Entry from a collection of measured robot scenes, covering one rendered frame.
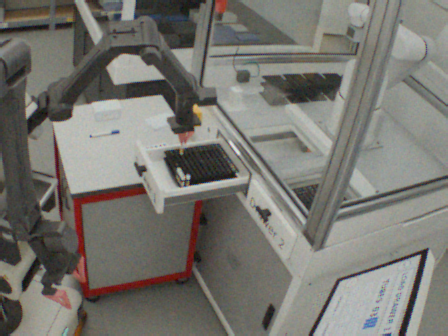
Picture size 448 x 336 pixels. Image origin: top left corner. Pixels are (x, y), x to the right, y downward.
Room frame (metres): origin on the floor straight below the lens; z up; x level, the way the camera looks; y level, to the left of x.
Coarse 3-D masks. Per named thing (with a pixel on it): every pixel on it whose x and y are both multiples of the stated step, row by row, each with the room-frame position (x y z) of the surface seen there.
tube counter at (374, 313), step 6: (378, 306) 0.71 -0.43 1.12; (372, 312) 0.70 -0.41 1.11; (378, 312) 0.69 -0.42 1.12; (366, 318) 0.68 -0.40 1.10; (372, 318) 0.67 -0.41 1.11; (378, 318) 0.66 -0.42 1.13; (366, 324) 0.66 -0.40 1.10; (372, 324) 0.65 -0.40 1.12; (360, 330) 0.65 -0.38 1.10; (366, 330) 0.64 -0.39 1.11; (372, 330) 0.63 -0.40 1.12
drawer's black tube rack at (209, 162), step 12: (216, 144) 1.57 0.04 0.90; (180, 156) 1.45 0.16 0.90; (192, 156) 1.47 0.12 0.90; (204, 156) 1.48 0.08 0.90; (216, 156) 1.50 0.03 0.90; (228, 156) 1.51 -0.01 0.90; (180, 168) 1.39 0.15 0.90; (192, 168) 1.40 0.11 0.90; (204, 168) 1.41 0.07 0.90; (216, 168) 1.42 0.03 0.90; (228, 168) 1.44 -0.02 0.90; (192, 180) 1.36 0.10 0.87; (204, 180) 1.38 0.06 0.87; (216, 180) 1.40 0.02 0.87
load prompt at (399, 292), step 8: (400, 272) 0.81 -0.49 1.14; (408, 272) 0.79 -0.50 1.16; (400, 280) 0.77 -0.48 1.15; (408, 280) 0.76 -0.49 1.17; (400, 288) 0.74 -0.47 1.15; (408, 288) 0.73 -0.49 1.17; (392, 296) 0.72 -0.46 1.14; (400, 296) 0.71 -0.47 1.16; (392, 304) 0.69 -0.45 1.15; (400, 304) 0.68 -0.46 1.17; (392, 312) 0.66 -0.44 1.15; (400, 312) 0.65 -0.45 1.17; (384, 320) 0.64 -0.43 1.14; (392, 320) 0.63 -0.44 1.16; (384, 328) 0.62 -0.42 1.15; (392, 328) 0.60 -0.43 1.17
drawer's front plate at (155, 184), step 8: (136, 144) 1.45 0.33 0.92; (136, 152) 1.44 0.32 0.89; (144, 152) 1.40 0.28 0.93; (136, 160) 1.44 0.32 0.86; (144, 160) 1.36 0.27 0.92; (152, 168) 1.32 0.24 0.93; (144, 176) 1.36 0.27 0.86; (152, 176) 1.28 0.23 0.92; (144, 184) 1.35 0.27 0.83; (152, 184) 1.28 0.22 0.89; (160, 184) 1.24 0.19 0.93; (152, 192) 1.28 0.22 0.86; (160, 192) 1.22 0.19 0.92; (152, 200) 1.27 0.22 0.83; (160, 200) 1.22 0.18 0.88; (160, 208) 1.22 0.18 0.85
